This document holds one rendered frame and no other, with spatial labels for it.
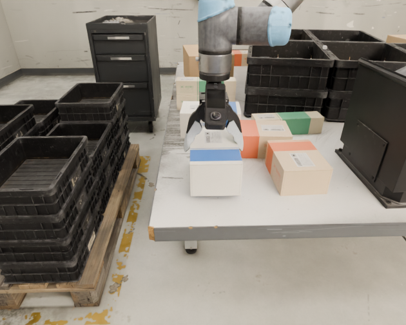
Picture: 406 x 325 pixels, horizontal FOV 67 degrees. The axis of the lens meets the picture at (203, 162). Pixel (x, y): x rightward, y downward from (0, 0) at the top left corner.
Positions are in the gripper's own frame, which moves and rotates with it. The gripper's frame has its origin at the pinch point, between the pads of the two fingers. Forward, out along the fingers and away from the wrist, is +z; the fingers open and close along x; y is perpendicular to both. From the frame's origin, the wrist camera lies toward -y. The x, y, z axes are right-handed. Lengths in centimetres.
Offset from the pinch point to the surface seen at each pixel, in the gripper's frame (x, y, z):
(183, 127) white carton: 8.4, 25.5, 3.9
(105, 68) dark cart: 75, 178, 19
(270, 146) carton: -15.7, 4.6, 0.8
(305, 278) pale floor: -44, 23, 78
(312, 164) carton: -24.1, -5.2, 0.7
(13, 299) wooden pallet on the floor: 79, 12, 72
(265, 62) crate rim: -20.5, 40.9, -13.8
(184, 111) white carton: 8.1, 26.8, -1.1
